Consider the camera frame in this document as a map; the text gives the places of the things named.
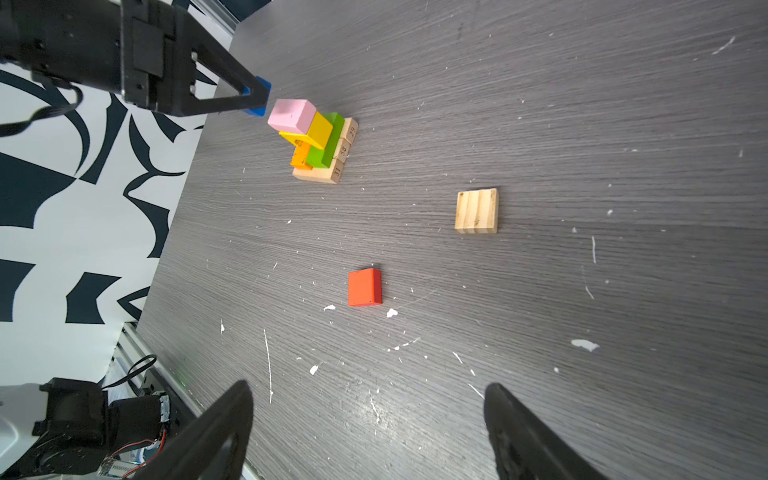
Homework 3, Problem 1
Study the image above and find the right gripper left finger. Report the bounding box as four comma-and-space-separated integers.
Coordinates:
131, 380, 253, 480

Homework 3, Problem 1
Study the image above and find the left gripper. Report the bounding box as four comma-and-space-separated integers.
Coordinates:
120, 1, 267, 117

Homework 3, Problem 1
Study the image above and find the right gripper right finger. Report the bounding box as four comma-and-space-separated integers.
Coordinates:
483, 383, 606, 480

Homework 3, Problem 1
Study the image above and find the blue cube wood block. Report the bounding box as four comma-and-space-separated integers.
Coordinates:
242, 76, 271, 117

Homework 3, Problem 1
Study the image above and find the pink wood block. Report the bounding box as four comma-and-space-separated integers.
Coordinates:
267, 99, 317, 135

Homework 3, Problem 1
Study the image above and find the yellow arch wood block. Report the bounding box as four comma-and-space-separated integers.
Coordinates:
279, 112, 333, 150

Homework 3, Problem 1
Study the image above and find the orange wood block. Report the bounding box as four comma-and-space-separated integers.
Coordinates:
290, 142, 313, 170

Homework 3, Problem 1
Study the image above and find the green wood block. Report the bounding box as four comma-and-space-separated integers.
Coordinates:
306, 112, 344, 169

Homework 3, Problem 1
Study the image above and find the red cube wood block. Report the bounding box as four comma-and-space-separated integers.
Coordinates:
348, 268, 383, 307

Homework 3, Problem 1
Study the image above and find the small ridged natural block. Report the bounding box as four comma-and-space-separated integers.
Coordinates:
454, 188, 499, 234

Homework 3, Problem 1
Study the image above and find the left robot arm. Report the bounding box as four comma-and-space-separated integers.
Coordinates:
1, 1, 270, 117

